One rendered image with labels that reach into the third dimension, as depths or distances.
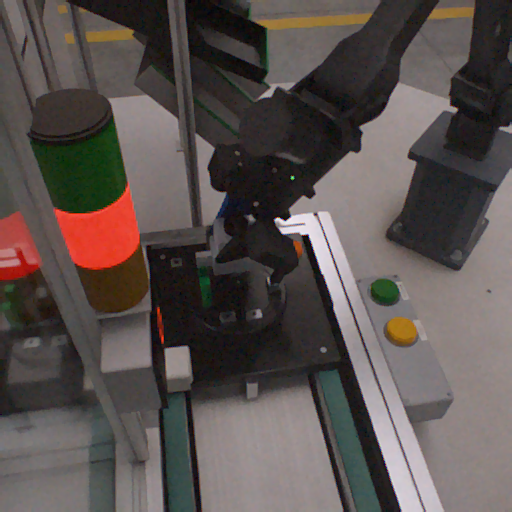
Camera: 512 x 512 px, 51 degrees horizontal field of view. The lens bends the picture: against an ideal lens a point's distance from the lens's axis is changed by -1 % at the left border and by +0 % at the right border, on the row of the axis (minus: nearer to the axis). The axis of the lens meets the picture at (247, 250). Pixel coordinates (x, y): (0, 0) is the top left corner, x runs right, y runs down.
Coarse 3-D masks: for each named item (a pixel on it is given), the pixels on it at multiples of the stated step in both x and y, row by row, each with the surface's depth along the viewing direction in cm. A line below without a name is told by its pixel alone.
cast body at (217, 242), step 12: (228, 216) 65; (240, 216) 65; (216, 228) 65; (228, 228) 64; (216, 240) 65; (228, 240) 64; (204, 252) 68; (216, 252) 67; (204, 264) 69; (216, 264) 66; (228, 264) 67; (240, 264) 67; (252, 264) 67
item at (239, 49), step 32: (64, 0) 66; (96, 0) 66; (128, 0) 66; (160, 0) 66; (192, 0) 78; (160, 32) 69; (192, 32) 69; (224, 32) 79; (256, 32) 81; (224, 64) 72; (256, 64) 72
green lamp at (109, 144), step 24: (48, 144) 28; (72, 144) 28; (96, 144) 29; (48, 168) 29; (72, 168) 29; (96, 168) 30; (120, 168) 32; (48, 192) 31; (72, 192) 30; (96, 192) 31; (120, 192) 32
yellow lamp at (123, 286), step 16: (80, 272) 36; (96, 272) 35; (112, 272) 36; (128, 272) 37; (144, 272) 39; (96, 288) 37; (112, 288) 37; (128, 288) 38; (144, 288) 40; (96, 304) 38; (112, 304) 38; (128, 304) 39
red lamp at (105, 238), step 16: (128, 192) 34; (112, 208) 32; (128, 208) 34; (64, 224) 33; (80, 224) 32; (96, 224) 32; (112, 224) 33; (128, 224) 34; (80, 240) 33; (96, 240) 33; (112, 240) 34; (128, 240) 35; (80, 256) 35; (96, 256) 34; (112, 256) 35; (128, 256) 36
